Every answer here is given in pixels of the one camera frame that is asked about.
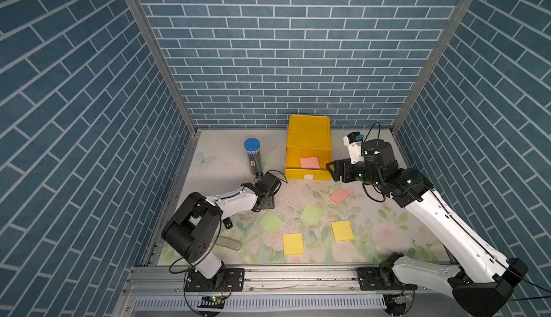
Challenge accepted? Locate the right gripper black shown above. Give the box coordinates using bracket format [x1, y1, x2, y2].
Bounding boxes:
[324, 158, 380, 189]

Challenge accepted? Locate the green sticky pad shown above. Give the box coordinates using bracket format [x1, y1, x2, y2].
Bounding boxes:
[300, 204, 323, 226]
[257, 211, 283, 235]

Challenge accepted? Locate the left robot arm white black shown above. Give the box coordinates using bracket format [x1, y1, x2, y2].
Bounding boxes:
[162, 179, 281, 280]

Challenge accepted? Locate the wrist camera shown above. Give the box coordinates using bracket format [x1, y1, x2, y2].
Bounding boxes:
[255, 172, 281, 194]
[343, 131, 364, 164]

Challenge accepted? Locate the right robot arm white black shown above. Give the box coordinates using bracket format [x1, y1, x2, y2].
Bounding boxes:
[326, 132, 528, 316]

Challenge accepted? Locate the yellow sticky pad right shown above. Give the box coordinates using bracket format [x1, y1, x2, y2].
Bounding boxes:
[331, 220, 354, 242]

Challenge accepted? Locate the yellow drawer cabinet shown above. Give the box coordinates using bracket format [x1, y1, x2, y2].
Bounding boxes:
[287, 115, 331, 149]

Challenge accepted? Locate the yellow sticky pad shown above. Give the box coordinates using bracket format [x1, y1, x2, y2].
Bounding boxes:
[283, 233, 304, 256]
[331, 220, 354, 242]

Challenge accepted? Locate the grey green case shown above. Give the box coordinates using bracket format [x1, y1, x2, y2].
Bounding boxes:
[216, 237, 242, 252]

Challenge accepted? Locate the aluminium mounting rail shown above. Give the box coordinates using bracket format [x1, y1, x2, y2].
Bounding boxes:
[122, 264, 479, 296]

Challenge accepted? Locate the white cable duct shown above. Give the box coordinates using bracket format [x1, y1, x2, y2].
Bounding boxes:
[133, 294, 387, 313]

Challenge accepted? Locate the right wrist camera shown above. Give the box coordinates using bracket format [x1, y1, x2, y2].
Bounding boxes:
[343, 131, 364, 164]

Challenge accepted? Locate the yellow sticky pad left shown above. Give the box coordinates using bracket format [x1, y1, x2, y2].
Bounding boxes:
[283, 233, 304, 256]

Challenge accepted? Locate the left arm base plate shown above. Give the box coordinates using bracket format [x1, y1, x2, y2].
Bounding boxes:
[184, 267, 245, 293]

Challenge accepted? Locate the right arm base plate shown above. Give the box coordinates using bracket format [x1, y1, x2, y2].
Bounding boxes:
[357, 267, 418, 291]

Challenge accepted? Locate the black stapler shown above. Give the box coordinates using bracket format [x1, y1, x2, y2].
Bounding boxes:
[222, 217, 233, 229]

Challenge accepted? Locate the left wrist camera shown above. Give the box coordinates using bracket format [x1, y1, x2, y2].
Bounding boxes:
[255, 172, 281, 194]

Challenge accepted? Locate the yellow drawer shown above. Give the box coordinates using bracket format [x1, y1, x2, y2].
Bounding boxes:
[285, 146, 333, 181]

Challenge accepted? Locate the pink sticky pad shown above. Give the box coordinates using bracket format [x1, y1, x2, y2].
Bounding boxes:
[329, 188, 350, 205]
[299, 156, 321, 170]

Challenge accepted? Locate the pen tube blue lid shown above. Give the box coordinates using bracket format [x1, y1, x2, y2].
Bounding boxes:
[244, 138, 263, 178]

